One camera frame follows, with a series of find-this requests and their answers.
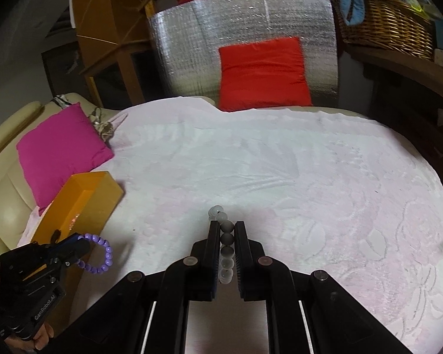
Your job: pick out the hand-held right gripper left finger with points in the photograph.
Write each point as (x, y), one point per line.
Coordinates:
(213, 265)

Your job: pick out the person's left hand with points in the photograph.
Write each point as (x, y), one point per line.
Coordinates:
(42, 335)

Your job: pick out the cream leather sofa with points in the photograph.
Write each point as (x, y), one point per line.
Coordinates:
(3, 169)

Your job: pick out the wooden shelf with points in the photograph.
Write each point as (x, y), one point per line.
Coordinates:
(409, 77)

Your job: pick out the magenta pillow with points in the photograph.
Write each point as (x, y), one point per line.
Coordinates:
(62, 151)

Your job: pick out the wooden side table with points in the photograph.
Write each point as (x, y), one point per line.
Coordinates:
(96, 7)

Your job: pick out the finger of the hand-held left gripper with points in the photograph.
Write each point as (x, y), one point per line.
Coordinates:
(72, 247)

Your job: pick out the orange cardboard box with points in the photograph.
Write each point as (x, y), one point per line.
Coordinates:
(96, 199)

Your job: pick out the wicker basket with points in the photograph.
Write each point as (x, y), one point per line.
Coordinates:
(391, 22)

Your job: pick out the blue cloth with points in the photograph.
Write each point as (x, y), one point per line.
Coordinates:
(352, 0)

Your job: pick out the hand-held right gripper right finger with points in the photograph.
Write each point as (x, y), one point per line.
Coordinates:
(243, 265)

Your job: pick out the red pillow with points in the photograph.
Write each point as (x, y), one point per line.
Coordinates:
(265, 77)

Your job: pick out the silver foil mat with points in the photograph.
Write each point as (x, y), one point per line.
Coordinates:
(192, 44)

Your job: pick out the pale pink blanket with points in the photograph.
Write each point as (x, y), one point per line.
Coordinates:
(280, 155)

